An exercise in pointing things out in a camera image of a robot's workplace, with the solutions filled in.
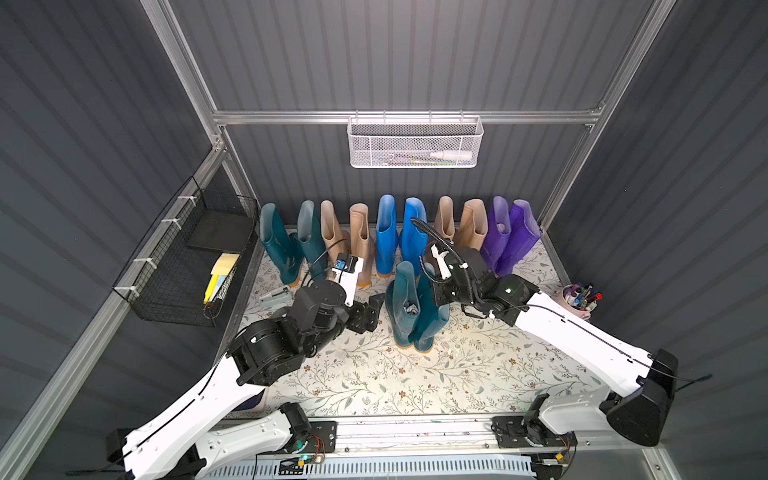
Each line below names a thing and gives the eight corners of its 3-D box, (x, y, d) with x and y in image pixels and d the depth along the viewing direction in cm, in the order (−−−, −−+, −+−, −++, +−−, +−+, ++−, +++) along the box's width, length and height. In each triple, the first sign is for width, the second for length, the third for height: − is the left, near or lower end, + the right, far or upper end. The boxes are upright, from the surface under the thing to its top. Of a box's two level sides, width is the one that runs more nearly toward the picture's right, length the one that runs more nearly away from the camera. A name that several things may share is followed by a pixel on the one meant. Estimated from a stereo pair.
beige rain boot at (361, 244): (358, 292, 103) (350, 241, 83) (355, 257, 113) (347, 203, 93) (377, 290, 104) (373, 238, 83) (372, 255, 114) (368, 201, 93)
